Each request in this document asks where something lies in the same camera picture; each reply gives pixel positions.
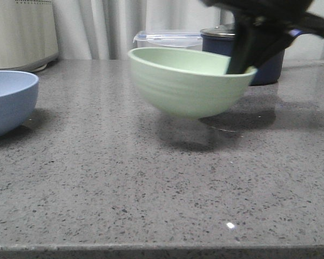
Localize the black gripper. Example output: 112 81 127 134
202 1 324 74

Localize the light green bowl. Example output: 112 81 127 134
128 47 257 119

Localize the light blue bowl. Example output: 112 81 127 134
0 71 39 136

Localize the glass lid with blue knob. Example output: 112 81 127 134
200 23 235 38

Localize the dark blue saucepan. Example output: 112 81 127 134
200 34 285 86

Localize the clear plastic food container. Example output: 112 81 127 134
133 30 203 51

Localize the grey white curtain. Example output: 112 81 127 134
51 0 324 60

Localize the cream white kitchen appliance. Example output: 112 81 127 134
0 1 59 71

